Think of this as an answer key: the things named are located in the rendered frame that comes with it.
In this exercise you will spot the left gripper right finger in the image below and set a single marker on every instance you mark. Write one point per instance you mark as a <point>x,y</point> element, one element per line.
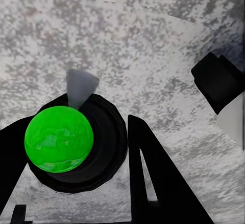
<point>178,203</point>

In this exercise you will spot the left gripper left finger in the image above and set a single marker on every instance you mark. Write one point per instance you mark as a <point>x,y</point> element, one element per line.
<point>12,157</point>

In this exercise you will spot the charcoal grill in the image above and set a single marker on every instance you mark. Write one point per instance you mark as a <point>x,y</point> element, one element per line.
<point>19,213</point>

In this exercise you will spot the insectifuge atomizer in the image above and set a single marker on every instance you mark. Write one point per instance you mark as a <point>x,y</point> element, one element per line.
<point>78,141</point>

